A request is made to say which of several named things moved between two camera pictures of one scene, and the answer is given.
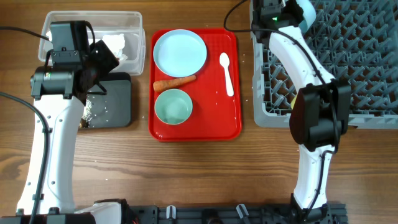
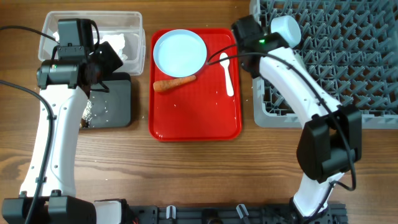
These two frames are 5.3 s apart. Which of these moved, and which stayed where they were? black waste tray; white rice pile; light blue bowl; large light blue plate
Moved: light blue bowl
Stayed: large light blue plate; white rice pile; black waste tray
